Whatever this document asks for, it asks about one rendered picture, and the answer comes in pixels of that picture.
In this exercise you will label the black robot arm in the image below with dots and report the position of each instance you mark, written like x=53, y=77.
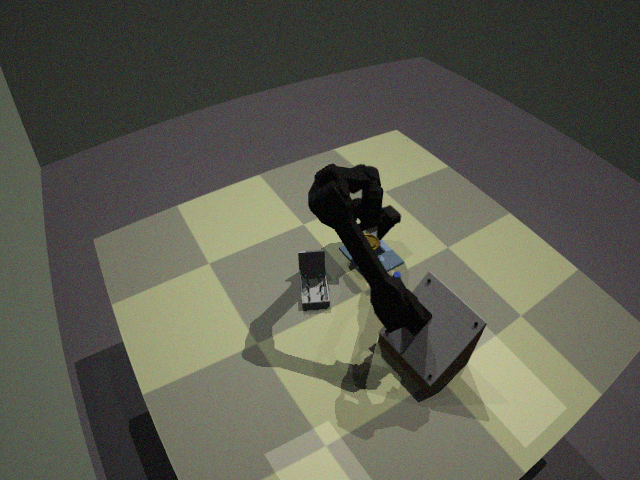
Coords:
x=329, y=199

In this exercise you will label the blue square mat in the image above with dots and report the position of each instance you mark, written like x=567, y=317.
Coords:
x=385, y=254

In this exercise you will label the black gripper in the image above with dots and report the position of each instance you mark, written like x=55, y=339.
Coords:
x=383, y=217

